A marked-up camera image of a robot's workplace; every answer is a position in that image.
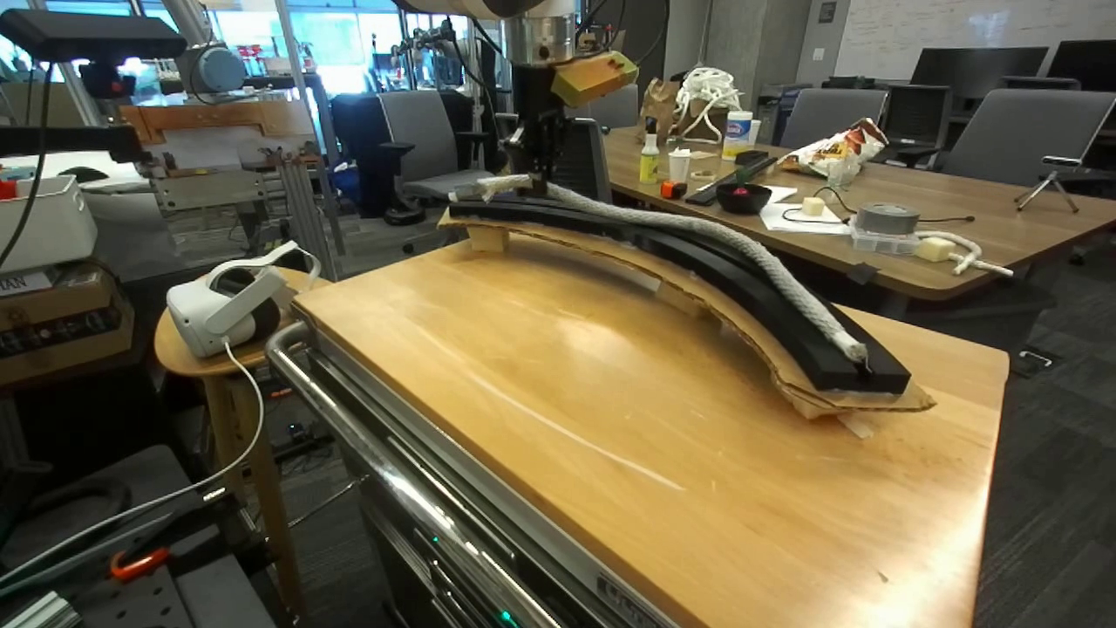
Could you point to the snack chip bag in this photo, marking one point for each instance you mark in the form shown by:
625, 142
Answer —
838, 156

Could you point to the grey office chair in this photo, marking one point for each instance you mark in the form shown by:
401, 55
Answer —
1023, 134

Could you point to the black monitor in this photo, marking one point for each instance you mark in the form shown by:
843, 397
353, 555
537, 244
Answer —
974, 69

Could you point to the white power strip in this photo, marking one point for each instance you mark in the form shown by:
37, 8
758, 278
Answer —
927, 244

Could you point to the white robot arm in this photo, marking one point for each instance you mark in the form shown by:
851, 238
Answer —
537, 43

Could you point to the green glue bottle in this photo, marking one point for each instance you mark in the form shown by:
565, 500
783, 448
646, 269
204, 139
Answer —
651, 157

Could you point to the black office chair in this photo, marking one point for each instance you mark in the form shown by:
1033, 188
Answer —
410, 147

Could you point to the chrome cart handle bar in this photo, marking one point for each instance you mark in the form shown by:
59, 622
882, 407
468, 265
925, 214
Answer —
445, 563

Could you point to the orange green wrist camera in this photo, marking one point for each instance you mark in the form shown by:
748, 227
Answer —
587, 79

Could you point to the white VR headset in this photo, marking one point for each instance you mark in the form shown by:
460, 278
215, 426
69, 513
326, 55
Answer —
235, 300

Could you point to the grey tape roll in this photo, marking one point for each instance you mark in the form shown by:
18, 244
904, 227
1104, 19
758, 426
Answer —
888, 219

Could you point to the curved black board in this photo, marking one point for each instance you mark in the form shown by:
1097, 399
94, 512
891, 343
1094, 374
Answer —
826, 346

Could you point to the round wooden stool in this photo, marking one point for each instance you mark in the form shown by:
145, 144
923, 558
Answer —
237, 408

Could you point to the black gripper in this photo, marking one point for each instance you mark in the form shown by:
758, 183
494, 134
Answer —
544, 134

